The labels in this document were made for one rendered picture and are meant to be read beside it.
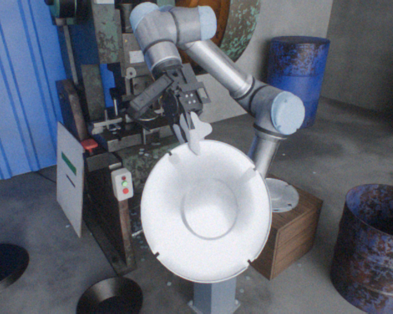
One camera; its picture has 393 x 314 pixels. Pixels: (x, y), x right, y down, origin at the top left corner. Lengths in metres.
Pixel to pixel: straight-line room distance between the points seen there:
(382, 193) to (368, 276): 0.44
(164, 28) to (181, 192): 0.36
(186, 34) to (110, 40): 0.76
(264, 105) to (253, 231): 0.44
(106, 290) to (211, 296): 0.56
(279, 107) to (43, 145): 2.26
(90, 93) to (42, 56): 0.94
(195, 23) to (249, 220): 0.46
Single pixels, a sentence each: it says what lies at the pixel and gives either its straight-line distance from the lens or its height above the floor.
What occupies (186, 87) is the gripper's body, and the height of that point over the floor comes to 1.17.
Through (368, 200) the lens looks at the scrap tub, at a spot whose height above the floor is 0.38.
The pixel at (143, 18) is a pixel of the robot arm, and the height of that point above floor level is 1.29.
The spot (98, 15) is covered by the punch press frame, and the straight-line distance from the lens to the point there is 1.48.
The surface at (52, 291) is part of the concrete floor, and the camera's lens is 1.89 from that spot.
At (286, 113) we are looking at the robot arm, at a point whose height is 1.03.
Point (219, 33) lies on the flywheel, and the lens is 1.60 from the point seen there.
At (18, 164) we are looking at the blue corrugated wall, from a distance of 2.93.
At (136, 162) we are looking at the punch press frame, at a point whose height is 0.60.
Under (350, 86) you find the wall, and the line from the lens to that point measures 4.66.
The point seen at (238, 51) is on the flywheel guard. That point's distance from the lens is 1.65.
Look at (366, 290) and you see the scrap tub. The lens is 1.75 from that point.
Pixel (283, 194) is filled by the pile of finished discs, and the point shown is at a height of 0.37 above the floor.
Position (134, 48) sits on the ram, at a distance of 1.60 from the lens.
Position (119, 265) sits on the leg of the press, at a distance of 1.86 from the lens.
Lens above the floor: 1.35
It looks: 28 degrees down
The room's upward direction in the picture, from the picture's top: straight up
